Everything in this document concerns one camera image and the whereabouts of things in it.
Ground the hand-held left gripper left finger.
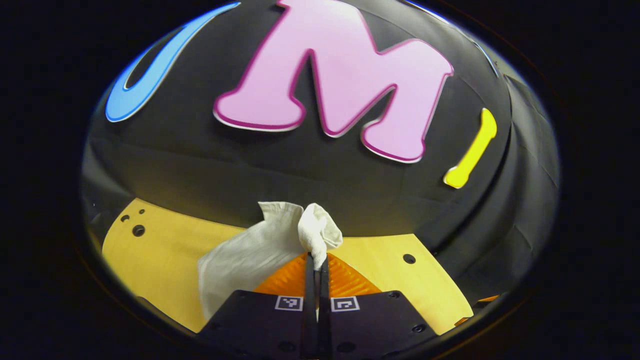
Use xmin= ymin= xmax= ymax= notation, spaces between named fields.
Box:
xmin=197 ymin=252 xmax=318 ymax=360

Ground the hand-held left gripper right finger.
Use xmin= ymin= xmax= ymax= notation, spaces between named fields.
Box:
xmin=318 ymin=252 xmax=441 ymax=360

